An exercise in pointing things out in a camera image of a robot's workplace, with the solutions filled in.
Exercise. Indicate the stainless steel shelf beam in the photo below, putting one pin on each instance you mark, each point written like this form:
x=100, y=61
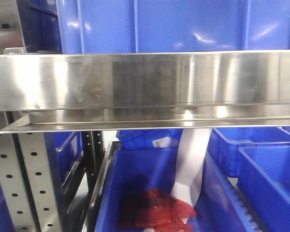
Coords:
x=82, y=92

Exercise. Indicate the blue bin centre rear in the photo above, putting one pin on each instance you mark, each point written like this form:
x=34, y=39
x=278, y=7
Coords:
x=148, y=139

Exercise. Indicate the blue bin with red bags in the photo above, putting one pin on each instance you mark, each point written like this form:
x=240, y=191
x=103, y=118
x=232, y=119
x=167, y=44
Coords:
x=218, y=209

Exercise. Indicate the blue bin right rear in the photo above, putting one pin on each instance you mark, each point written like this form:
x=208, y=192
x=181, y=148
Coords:
x=224, y=144

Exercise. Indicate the blue bin left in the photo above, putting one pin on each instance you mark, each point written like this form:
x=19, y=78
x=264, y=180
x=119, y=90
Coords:
x=69, y=147

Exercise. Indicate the red plastic bag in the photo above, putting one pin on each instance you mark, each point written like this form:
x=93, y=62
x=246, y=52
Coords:
x=155, y=209

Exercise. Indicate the large blue crate upper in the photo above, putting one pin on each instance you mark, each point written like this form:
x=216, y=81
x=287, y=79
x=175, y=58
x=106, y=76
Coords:
x=140, y=26

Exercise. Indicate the blue bin right front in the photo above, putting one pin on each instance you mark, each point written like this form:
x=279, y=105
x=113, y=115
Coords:
x=264, y=180

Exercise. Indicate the black perforated shelf post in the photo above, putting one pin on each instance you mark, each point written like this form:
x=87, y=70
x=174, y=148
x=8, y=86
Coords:
x=93, y=150

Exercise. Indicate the perforated steel shelf post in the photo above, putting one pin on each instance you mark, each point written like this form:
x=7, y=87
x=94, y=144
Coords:
x=29, y=171

